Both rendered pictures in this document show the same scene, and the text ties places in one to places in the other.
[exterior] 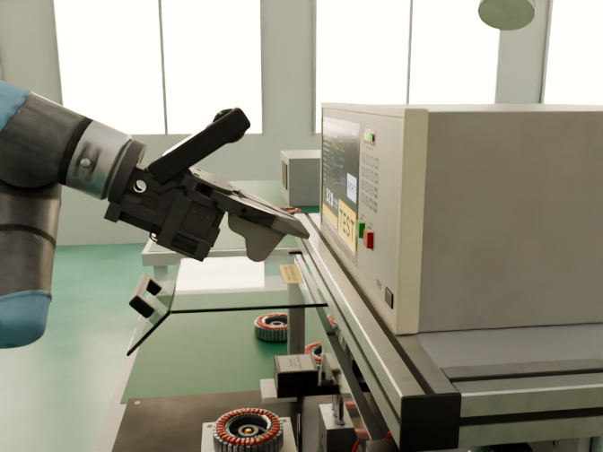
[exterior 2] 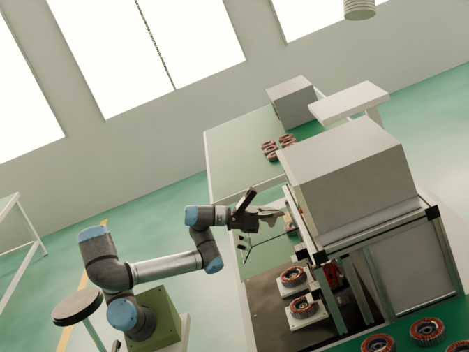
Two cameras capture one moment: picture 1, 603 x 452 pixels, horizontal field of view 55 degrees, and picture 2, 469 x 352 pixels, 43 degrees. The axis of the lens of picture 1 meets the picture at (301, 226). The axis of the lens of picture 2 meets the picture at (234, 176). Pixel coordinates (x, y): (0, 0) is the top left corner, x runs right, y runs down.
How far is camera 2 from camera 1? 160 cm
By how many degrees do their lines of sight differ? 12
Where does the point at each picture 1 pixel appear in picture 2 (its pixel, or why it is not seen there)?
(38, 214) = (209, 235)
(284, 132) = (262, 52)
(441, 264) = (317, 216)
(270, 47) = not seen: outside the picture
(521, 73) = not seen: outside the picture
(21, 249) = (210, 246)
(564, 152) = (338, 179)
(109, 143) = (222, 212)
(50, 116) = (206, 211)
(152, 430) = (258, 287)
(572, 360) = (353, 231)
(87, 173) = (220, 222)
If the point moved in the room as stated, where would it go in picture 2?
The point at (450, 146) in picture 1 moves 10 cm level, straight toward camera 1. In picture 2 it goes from (307, 190) to (302, 204)
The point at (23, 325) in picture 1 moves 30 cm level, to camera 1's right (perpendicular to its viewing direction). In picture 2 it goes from (220, 265) to (298, 239)
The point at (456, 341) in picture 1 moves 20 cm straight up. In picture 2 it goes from (327, 234) to (308, 184)
